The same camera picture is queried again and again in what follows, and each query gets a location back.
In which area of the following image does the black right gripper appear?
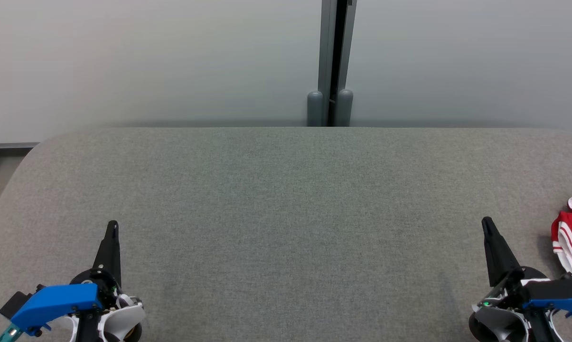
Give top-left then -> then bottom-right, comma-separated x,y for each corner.
478,217 -> 550,309

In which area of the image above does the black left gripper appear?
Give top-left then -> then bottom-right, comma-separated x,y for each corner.
70,220 -> 122,312

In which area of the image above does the grey baseboard strip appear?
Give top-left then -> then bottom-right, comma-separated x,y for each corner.
0,138 -> 40,167

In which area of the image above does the teal cable connector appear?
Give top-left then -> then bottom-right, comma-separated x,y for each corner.
0,323 -> 23,342

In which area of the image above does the grey cylindrical post cap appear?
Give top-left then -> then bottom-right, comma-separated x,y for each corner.
336,88 -> 354,127

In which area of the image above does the grey partition post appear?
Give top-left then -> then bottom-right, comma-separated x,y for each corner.
308,90 -> 324,127

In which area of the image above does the grey metal door frame post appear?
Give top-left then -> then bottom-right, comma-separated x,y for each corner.
318,0 -> 358,127

